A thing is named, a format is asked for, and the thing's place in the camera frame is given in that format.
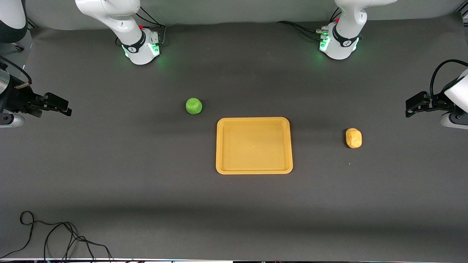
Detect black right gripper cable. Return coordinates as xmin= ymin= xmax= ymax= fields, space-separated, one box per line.
xmin=0 ymin=56 xmax=33 ymax=87

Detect dark grey table mat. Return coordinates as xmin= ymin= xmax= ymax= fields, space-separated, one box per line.
xmin=0 ymin=15 xmax=468 ymax=261

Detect black left arm base cable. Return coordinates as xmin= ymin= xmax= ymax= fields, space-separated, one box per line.
xmin=276 ymin=20 xmax=327 ymax=41

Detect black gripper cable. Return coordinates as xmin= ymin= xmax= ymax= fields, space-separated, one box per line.
xmin=0 ymin=56 xmax=33 ymax=87
xmin=430 ymin=59 xmax=468 ymax=99

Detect green apple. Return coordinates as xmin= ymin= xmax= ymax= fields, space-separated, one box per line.
xmin=185 ymin=98 xmax=203 ymax=115

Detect loose thin black cable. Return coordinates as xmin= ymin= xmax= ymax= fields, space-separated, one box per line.
xmin=0 ymin=211 xmax=114 ymax=262

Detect black right arm base cable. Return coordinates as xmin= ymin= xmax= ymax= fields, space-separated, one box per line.
xmin=135 ymin=7 xmax=167 ymax=46

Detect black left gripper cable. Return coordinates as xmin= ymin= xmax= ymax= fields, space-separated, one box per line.
xmin=430 ymin=59 xmax=468 ymax=99

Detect yellow plastic tray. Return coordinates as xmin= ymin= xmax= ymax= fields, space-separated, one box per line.
xmin=216 ymin=117 xmax=294 ymax=175

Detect yellow potato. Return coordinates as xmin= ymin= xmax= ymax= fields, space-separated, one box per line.
xmin=345 ymin=128 xmax=363 ymax=149

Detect black arm base cable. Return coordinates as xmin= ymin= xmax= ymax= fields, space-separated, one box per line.
xmin=276 ymin=20 xmax=327 ymax=41
xmin=135 ymin=7 xmax=167 ymax=46

